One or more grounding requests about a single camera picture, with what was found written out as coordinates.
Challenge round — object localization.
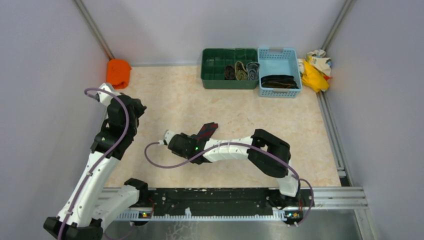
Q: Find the red navy striped tie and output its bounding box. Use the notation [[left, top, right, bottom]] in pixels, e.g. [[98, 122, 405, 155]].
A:
[[195, 122, 219, 141]]

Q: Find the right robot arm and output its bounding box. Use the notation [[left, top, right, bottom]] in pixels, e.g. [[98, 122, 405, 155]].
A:
[[163, 129, 302, 206]]

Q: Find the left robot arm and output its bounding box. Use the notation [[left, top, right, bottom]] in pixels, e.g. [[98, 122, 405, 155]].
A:
[[43, 94, 150, 240]]

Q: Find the orange folded cloth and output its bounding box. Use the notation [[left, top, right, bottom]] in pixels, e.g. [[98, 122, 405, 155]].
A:
[[106, 59, 132, 90]]

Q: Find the dark brown rolled tie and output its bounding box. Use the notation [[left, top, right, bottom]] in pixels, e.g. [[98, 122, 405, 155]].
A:
[[224, 64, 236, 80]]

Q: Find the green compartment organizer tray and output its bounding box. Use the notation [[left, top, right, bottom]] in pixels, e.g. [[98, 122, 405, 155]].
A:
[[200, 48, 259, 90]]

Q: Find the olive rolled tie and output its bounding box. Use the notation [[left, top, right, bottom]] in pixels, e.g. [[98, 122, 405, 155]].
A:
[[234, 61, 248, 81]]

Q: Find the grey rolled tie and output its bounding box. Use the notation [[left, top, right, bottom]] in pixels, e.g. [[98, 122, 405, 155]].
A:
[[246, 61, 260, 81]]

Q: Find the black tie in basket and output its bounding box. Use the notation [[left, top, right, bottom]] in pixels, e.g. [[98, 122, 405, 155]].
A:
[[260, 74, 299, 89]]

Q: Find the light blue plastic basket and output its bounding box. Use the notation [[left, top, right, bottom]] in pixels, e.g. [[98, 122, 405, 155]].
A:
[[257, 47, 303, 98]]

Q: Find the yellow crumpled cloth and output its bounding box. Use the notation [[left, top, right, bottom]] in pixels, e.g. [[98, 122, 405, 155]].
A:
[[301, 60, 330, 93]]

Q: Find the white patterned crumpled cloth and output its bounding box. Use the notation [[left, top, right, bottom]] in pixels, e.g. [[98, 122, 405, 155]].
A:
[[297, 49, 332, 77]]

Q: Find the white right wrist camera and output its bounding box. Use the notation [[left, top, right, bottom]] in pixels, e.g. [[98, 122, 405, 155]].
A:
[[158, 129, 176, 146]]

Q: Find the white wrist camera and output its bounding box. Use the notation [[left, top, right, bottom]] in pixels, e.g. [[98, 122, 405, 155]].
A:
[[95, 82, 121, 107], [158, 129, 176, 146]]

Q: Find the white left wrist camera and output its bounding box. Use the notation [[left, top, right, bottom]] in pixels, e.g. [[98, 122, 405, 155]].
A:
[[95, 82, 121, 107]]

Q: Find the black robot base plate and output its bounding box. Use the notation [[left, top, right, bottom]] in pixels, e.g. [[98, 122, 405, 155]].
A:
[[134, 187, 315, 217]]

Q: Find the white slotted cable duct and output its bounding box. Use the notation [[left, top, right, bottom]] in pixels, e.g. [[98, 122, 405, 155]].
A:
[[115, 210, 288, 222]]

